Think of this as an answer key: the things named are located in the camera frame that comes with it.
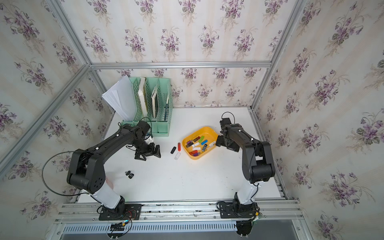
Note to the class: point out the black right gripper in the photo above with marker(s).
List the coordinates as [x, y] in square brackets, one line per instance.
[219, 141]

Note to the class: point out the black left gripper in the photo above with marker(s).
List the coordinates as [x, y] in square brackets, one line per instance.
[150, 152]

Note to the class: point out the yellow plastic storage box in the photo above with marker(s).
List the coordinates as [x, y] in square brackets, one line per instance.
[209, 135]

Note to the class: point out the black silver swivel usb drive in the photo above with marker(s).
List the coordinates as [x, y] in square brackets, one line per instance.
[204, 147]

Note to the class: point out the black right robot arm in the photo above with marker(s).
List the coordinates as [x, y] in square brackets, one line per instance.
[257, 161]

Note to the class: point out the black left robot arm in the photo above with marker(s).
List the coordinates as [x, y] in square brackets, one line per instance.
[86, 171]

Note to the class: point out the black binder clips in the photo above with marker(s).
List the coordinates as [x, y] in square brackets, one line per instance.
[129, 174]

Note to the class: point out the pink pen cup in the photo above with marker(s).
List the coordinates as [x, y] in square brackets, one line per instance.
[109, 183]

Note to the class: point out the green desk file organizer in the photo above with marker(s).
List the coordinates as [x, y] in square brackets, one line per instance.
[154, 104]

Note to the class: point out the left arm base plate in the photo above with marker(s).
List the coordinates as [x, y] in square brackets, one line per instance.
[123, 211]

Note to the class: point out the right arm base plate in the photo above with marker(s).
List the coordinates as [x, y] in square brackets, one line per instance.
[235, 210]

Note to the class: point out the aluminium front rail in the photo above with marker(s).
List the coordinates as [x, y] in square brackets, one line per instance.
[183, 211]

